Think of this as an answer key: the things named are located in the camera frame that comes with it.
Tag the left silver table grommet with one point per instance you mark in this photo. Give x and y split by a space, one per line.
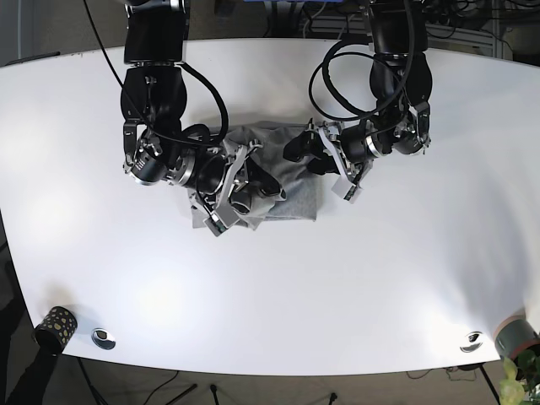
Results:
103 339

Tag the grey T-shirt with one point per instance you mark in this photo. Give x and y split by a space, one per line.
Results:
297 199

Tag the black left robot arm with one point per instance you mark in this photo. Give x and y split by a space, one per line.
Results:
400 81

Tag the green potted plant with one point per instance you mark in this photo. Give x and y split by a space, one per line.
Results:
521 383

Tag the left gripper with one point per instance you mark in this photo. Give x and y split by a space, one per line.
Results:
332 148

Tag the right silver table grommet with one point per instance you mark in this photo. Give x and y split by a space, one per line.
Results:
472 342

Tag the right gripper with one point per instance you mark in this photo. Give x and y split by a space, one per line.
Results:
220 176

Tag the black dotted cup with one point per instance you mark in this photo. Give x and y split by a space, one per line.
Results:
55 330

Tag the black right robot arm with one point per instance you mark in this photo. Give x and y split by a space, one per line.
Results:
154 96

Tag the silver table grommet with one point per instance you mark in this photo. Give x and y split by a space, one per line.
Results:
103 339
472 342

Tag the grey plant pot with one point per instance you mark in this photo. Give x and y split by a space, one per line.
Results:
515 335

